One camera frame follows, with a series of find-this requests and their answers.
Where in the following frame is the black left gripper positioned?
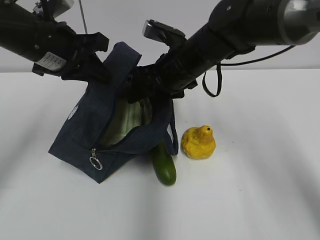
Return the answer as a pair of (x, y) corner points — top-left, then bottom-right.
(32, 22), (112, 84)

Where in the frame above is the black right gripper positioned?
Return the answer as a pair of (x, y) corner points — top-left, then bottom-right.
(118, 53), (199, 103)

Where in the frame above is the green lidded glass container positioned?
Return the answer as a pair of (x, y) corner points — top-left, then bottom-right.
(99, 98), (153, 148)

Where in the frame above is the dark blue lunch bag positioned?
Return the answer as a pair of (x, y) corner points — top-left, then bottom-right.
(48, 42), (179, 183)

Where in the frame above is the yellow wrinkled squash toy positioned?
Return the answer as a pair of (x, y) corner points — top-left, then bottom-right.
(181, 125), (216, 160)

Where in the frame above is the green cucumber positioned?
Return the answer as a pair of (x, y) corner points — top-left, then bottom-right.
(151, 141), (177, 186)

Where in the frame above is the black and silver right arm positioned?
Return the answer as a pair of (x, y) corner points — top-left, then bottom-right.
(122, 0), (320, 103)

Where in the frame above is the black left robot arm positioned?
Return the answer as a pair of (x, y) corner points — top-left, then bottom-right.
(0, 0), (112, 83)

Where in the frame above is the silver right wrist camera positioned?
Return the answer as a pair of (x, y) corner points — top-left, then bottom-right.
(142, 19), (187, 48)

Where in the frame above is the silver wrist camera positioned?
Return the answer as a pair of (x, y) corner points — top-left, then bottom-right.
(142, 19), (187, 48)
(32, 0), (76, 18)

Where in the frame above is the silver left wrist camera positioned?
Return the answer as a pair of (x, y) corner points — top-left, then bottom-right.
(32, 0), (76, 18)

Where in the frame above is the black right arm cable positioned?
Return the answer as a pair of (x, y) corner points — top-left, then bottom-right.
(202, 44), (296, 98)

